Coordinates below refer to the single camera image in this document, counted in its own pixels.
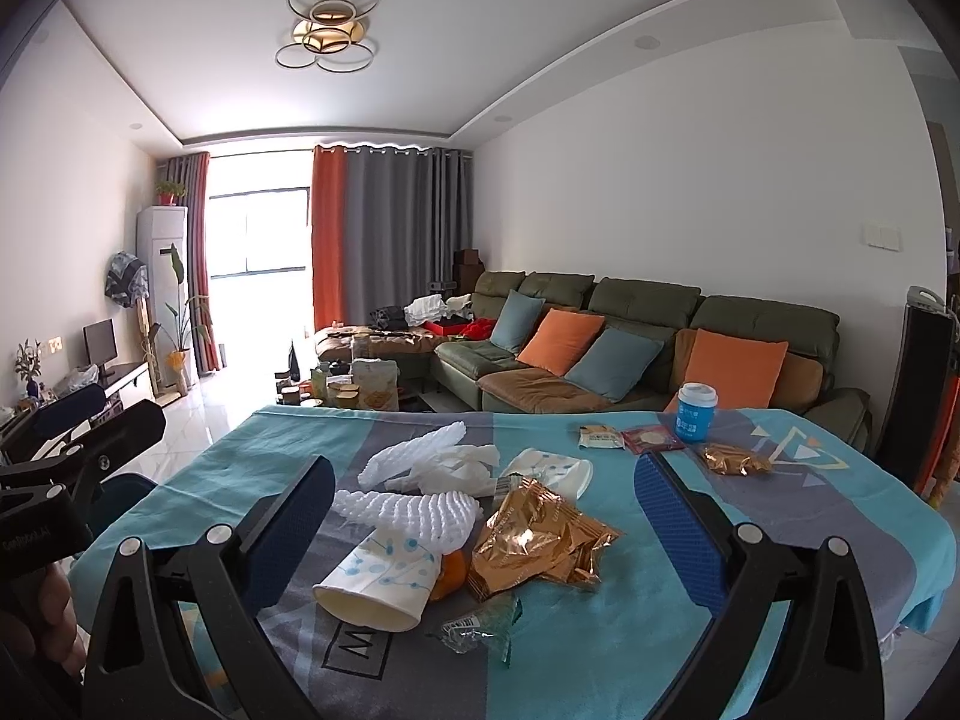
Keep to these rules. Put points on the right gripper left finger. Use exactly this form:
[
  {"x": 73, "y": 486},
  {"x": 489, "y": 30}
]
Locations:
[{"x": 141, "y": 663}]

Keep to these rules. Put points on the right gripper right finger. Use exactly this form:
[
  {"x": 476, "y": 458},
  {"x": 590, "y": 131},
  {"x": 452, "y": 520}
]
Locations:
[{"x": 826, "y": 663}]

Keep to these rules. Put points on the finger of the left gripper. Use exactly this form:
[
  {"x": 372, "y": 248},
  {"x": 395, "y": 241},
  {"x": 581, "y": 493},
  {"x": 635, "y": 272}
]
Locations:
[{"x": 61, "y": 416}]

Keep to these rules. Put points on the paper cup blue dots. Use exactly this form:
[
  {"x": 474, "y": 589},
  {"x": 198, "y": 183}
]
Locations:
[
  {"x": 568, "y": 477},
  {"x": 384, "y": 584}
]

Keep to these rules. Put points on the large gold foil wrapper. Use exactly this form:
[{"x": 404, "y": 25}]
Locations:
[{"x": 537, "y": 534}]

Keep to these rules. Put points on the clear green plastic wrapper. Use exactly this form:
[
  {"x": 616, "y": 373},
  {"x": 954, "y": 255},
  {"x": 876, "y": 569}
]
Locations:
[{"x": 487, "y": 627}]

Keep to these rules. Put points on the orange peel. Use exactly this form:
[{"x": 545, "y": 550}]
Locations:
[{"x": 452, "y": 575}]

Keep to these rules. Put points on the white tissue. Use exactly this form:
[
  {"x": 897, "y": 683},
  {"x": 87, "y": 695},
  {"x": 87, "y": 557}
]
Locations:
[{"x": 468, "y": 469}]

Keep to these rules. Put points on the left hand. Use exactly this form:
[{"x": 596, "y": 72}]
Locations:
[{"x": 38, "y": 617}]

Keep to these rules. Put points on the white tv cabinet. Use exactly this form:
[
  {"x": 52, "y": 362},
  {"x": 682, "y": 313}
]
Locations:
[{"x": 124, "y": 387}]

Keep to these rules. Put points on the small black monitor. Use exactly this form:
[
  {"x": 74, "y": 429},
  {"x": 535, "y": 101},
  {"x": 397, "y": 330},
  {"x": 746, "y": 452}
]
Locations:
[{"x": 100, "y": 344}]

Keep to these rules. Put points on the covered standing fan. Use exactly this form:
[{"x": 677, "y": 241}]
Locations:
[{"x": 126, "y": 280}]

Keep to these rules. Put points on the tall potted plant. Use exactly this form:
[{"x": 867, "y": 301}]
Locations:
[{"x": 174, "y": 312}]

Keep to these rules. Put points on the small gold snack packet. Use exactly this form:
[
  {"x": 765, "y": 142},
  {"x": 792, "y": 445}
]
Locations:
[{"x": 730, "y": 460}]

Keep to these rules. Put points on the white standing air conditioner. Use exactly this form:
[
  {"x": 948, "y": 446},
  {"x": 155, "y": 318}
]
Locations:
[{"x": 160, "y": 223}]

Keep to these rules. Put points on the red snack packet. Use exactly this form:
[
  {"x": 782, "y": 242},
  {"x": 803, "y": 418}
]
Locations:
[{"x": 650, "y": 438}]

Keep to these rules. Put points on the blue cup white lid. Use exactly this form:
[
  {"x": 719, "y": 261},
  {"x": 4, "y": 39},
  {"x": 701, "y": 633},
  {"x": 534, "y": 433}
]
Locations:
[{"x": 696, "y": 408}]

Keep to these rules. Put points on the orange cushion near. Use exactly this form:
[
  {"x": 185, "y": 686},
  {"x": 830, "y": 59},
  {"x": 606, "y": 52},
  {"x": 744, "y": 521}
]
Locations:
[{"x": 743, "y": 372}]

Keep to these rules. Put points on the orange cushion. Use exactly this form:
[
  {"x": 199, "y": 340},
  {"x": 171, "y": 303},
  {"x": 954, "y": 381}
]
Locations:
[
  {"x": 743, "y": 372},
  {"x": 560, "y": 341}
]

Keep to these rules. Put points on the left striped curtain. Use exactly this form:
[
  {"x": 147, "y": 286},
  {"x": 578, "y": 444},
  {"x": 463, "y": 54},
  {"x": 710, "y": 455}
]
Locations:
[{"x": 184, "y": 180}]

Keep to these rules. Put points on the white snack packet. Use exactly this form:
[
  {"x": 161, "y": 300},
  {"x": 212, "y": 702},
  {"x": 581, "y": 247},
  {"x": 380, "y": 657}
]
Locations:
[{"x": 600, "y": 437}]

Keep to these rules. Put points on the cluttered coffee table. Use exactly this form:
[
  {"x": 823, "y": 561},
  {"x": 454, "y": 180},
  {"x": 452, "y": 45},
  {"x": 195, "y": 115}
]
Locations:
[{"x": 358, "y": 367}]

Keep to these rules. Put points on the teal grey patterned tablecloth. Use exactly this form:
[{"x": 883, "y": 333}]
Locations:
[{"x": 606, "y": 651}]

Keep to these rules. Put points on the teal cushion near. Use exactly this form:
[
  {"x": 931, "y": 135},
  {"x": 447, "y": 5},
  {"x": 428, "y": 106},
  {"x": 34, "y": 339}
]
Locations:
[{"x": 614, "y": 363}]

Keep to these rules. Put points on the teal cushion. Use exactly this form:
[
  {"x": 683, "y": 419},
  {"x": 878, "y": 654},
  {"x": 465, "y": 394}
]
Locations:
[
  {"x": 614, "y": 363},
  {"x": 516, "y": 321}
]

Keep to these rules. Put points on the orange curtain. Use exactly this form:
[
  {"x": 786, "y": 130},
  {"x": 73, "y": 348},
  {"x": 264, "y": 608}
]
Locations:
[{"x": 327, "y": 227}]

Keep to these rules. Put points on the orange cushion middle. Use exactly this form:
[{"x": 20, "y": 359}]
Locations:
[{"x": 560, "y": 341}]

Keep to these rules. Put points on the green sectional sofa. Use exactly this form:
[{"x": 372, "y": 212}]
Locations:
[{"x": 487, "y": 377}]

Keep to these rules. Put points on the grey curtain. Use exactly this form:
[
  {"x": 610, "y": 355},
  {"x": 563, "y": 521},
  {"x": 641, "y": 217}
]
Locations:
[{"x": 407, "y": 211}]

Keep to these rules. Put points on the teal cushion far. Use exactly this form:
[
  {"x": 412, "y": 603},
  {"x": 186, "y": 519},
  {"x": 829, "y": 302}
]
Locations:
[{"x": 516, "y": 321}]

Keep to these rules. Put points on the gold ring ceiling lamp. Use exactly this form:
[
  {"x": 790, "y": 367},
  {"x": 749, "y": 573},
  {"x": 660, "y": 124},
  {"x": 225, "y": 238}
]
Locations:
[{"x": 329, "y": 35}]

